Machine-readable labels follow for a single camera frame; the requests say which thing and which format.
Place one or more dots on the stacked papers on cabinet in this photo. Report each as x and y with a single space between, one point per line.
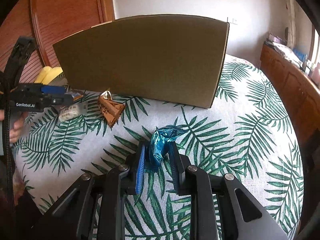
292 55

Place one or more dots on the wooden sideboard cabinet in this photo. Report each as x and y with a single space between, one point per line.
298 94

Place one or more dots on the brown gold snack packet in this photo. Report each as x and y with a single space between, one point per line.
110 109

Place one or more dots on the beige curtain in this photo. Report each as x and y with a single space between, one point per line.
290 4

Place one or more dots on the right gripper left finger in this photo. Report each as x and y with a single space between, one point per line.
93 206

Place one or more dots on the person left hand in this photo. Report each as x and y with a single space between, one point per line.
17 128

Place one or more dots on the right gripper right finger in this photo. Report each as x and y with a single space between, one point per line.
220 204

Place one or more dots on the wall switch plate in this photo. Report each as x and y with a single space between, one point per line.
231 20

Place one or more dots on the teal foil snack packet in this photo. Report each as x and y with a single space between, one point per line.
159 144

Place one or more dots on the white nougat snack packet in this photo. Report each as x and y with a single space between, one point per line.
73 111

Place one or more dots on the yellow Pikachu plush toy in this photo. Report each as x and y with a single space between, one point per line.
48 74

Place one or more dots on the wooden headboard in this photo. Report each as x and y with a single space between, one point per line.
49 21

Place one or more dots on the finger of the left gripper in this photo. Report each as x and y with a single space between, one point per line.
46 89
58 99

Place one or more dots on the brown cardboard box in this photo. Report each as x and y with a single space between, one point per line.
167 57

